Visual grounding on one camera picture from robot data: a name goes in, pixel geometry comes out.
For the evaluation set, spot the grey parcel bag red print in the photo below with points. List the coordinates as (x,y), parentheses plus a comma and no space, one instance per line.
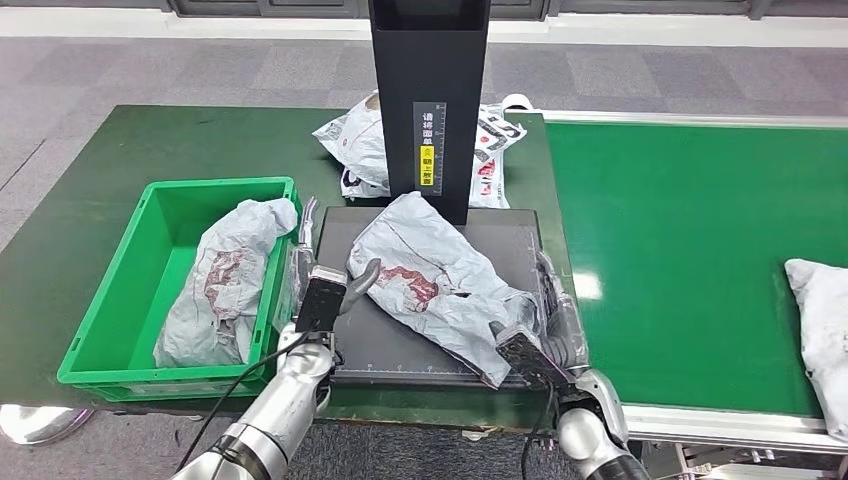
(821,331)
(424,265)
(225,285)

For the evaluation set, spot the grey window frame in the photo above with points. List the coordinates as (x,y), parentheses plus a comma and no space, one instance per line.
(265,6)

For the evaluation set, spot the white bag with red print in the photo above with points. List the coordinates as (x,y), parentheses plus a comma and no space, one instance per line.
(490,185)

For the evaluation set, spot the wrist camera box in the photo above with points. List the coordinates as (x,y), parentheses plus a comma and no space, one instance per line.
(321,301)
(530,358)

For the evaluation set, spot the label strip with yellow patch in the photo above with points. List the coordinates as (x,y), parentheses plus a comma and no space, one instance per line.
(429,172)

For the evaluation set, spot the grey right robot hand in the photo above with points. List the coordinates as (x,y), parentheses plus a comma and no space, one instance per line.
(566,331)

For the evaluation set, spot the green plastic crate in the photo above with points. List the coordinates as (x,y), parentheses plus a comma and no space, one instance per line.
(132,298)

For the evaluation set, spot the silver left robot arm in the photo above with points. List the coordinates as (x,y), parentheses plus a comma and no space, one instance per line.
(278,411)

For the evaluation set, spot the black inbound scanning machine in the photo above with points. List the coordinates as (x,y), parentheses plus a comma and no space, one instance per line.
(430,66)

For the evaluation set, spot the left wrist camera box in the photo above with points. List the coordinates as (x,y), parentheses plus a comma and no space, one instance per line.
(321,301)

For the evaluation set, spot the green conveyor belt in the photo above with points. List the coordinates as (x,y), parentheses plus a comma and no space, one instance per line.
(662,232)

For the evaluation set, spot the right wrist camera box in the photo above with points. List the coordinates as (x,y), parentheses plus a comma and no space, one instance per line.
(530,358)

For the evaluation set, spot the white bag with black print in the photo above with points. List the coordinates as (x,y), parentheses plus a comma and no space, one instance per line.
(358,139)

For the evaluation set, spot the chrome round stand base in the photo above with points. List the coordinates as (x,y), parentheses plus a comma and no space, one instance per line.
(40,420)

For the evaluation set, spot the aluminium conveyor frame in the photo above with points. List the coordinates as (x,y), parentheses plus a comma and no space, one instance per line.
(696,424)

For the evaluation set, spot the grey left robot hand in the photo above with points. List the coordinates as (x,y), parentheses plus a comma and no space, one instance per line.
(364,281)

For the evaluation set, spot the white tape roll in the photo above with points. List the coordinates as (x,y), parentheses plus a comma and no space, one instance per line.
(518,101)

